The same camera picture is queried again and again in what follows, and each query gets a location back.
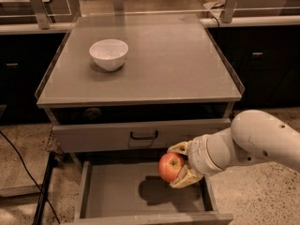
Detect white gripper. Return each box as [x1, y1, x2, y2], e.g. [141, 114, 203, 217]
[167, 135, 222, 188]

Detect red apple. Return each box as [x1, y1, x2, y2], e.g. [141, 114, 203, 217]
[157, 153, 185, 183]

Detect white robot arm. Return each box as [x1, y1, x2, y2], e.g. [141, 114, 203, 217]
[169, 110, 300, 188]

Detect grey top drawer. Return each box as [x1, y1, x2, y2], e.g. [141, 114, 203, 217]
[52, 118, 231, 153]

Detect open grey middle drawer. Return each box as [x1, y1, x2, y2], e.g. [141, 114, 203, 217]
[67, 159, 233, 225]

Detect grey drawer cabinet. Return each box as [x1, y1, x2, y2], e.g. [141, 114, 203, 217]
[37, 14, 244, 163]

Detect dark back counter cabinets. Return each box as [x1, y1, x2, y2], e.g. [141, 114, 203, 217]
[0, 25, 300, 124]

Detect white ceramic bowl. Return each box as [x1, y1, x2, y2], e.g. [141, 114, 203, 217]
[89, 39, 128, 71]

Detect black drawer handle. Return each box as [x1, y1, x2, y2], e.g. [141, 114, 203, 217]
[129, 130, 158, 141]

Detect right metal bracket post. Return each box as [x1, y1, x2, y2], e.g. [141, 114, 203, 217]
[220, 0, 238, 23]

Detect black floor cable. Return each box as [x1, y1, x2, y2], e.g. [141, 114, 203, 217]
[0, 130, 61, 225]

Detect left metal bracket post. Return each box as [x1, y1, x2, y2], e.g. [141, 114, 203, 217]
[29, 0, 51, 30]

